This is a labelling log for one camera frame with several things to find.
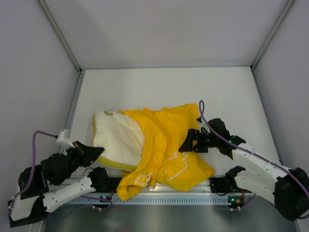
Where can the white quilted pillow green band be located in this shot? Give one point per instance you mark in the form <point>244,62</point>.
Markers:
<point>121,137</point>

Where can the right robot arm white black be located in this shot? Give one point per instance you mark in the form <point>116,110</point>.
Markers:
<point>291,203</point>

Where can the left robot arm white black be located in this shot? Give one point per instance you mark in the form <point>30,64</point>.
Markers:
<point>43,188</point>

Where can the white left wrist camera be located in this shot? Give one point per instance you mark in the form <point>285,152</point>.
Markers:
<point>63,139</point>

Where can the yellow pillowcase with white print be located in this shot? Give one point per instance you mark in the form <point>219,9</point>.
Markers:
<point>161,162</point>

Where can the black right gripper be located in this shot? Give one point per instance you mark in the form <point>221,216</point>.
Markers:
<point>197,140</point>

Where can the aluminium left corner post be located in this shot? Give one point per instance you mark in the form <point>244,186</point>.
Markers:
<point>54,25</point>

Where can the aluminium right corner post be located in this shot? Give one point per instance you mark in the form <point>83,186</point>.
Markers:
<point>273,32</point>

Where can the aluminium corner post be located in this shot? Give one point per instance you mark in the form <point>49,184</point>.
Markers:
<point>273,32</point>
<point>54,25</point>

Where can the aluminium front rail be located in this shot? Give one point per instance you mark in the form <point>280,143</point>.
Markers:
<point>254,183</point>

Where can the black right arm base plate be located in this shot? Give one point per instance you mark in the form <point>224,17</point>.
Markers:
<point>223,185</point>

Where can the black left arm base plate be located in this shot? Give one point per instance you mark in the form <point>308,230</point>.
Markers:
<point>113,184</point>

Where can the perforated metal cable duct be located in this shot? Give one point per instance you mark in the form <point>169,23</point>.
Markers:
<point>207,199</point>

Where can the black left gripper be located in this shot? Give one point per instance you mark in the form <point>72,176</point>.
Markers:
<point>80,152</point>

